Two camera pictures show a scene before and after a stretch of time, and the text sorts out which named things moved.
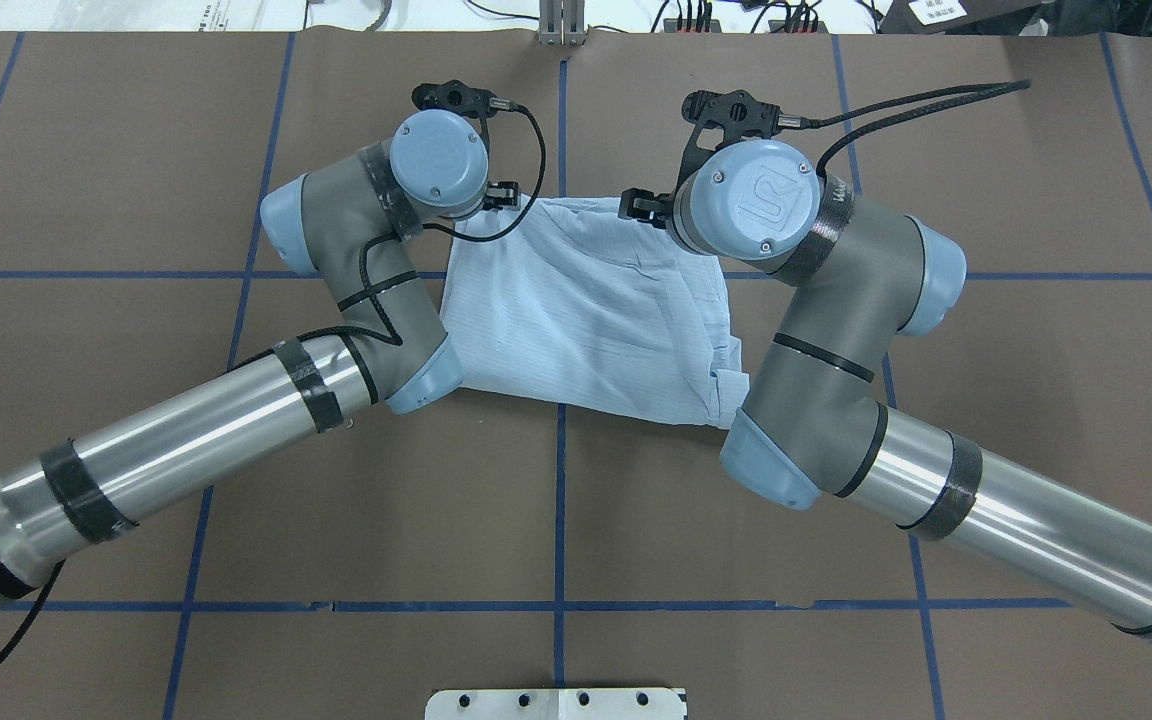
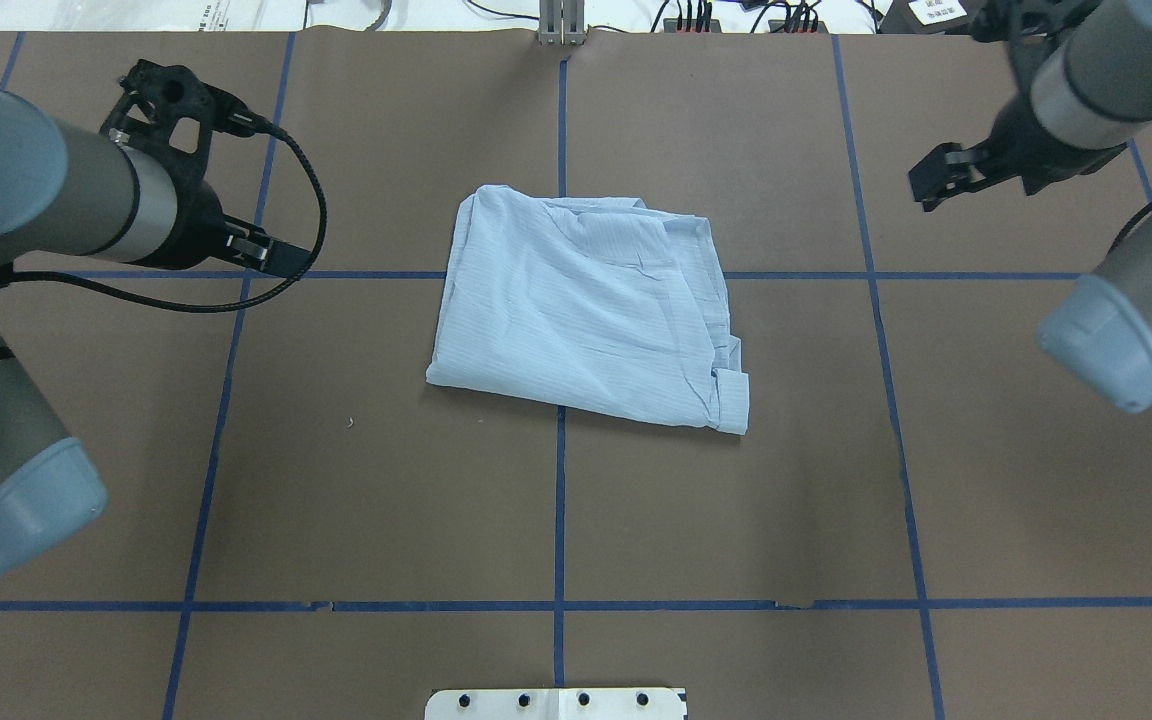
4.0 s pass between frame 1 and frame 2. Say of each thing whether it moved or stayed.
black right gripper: moved
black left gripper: moved
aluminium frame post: stayed
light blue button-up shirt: stayed
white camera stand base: stayed
